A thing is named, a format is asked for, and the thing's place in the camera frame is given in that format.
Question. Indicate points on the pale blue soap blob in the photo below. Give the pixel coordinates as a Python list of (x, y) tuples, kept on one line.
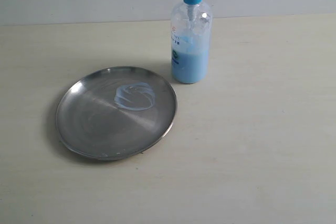
[(135, 97)]

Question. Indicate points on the blue pump soap bottle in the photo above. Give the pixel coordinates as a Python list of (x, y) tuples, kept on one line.
[(191, 24)]

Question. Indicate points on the round steel plate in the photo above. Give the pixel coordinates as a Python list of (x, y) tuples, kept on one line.
[(90, 124)]

